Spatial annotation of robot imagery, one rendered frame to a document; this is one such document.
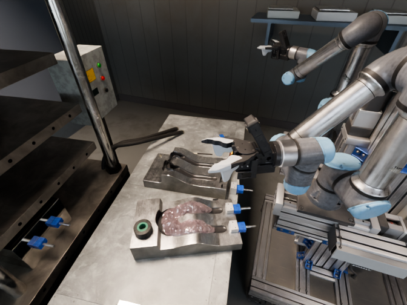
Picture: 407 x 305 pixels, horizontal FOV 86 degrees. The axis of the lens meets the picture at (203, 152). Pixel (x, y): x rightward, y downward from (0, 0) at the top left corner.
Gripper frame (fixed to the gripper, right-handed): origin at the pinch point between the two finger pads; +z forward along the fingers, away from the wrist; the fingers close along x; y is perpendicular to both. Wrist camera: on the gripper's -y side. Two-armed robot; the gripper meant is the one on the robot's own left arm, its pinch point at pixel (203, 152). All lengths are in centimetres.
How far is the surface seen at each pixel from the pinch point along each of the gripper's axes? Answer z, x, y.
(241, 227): -20, 20, 57
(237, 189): -24, 46, 56
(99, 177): 61, 72, 58
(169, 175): 14, 52, 46
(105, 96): 54, 101, 13
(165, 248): 17, 14, 57
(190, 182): 3, 50, 51
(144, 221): 25, 22, 49
